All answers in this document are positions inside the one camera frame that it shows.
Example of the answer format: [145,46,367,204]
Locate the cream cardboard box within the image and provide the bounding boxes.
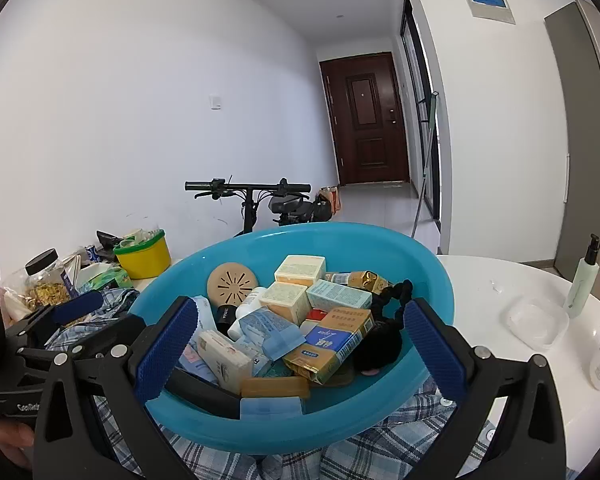
[274,255,327,287]
[258,281,313,325]

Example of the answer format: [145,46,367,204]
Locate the clear plastic container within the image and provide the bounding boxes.
[505,296,571,351]

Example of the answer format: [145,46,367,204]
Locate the blue plaid shirt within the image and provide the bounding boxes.
[45,287,578,480]

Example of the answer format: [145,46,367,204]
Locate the black bicycle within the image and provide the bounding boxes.
[184,178,333,238]

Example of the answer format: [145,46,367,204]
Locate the clear snack bag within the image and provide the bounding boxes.
[0,267,36,326]

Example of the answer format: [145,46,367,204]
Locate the small black object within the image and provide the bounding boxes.
[96,230,126,261]

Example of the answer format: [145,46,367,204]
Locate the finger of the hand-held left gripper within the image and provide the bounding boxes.
[5,291,104,348]
[19,315,147,361]

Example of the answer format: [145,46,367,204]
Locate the grey refrigerator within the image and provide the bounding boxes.
[544,0,600,301]

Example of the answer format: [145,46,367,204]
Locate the small black jar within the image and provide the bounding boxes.
[216,304,241,333]

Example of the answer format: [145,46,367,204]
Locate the pale green box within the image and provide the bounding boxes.
[306,279,373,311]

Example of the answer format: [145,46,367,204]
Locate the blue plastic basin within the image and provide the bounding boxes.
[127,222,455,456]

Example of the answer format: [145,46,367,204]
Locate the small white bottle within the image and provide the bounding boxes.
[227,286,268,341]

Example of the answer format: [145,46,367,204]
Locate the leaning mop pole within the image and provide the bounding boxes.
[409,91,440,238]

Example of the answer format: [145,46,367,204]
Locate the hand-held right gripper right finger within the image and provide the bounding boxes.
[402,297,567,480]

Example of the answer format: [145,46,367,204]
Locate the yellow tub with green rim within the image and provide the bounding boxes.
[113,229,172,280]

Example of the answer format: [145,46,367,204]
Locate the blue plastic packet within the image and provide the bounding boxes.
[235,306,308,361]

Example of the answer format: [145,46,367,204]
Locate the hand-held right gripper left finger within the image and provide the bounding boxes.
[32,296,199,480]

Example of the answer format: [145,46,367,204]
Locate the black framed glass door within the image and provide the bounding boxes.
[399,0,442,221]

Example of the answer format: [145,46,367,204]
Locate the black flat object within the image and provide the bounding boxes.
[164,367,242,420]

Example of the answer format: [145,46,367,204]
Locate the green pump bottle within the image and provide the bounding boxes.
[564,234,600,318]

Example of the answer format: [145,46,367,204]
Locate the clear jar with black lid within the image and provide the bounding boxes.
[10,249,81,321]

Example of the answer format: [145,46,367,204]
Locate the yellow and blue box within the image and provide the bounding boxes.
[282,306,376,386]

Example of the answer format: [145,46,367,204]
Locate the light blue box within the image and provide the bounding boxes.
[239,396,305,420]

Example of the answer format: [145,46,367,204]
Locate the orange bag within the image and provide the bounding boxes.
[320,186,343,216]

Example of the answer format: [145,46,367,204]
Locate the dark brown door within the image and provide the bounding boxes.
[319,51,411,186]

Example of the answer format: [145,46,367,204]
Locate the round beige perforated disc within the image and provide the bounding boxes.
[206,261,260,306]

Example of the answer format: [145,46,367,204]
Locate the black hair scrunchie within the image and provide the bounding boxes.
[352,279,416,376]

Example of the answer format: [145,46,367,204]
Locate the white soap box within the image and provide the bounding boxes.
[197,329,255,395]

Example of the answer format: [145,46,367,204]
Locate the amber soap bar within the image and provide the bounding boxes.
[240,376,311,400]

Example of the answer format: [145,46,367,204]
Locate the person's left hand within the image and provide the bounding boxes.
[0,416,35,470]

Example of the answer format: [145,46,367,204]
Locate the green tissue packet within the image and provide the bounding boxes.
[77,267,133,296]

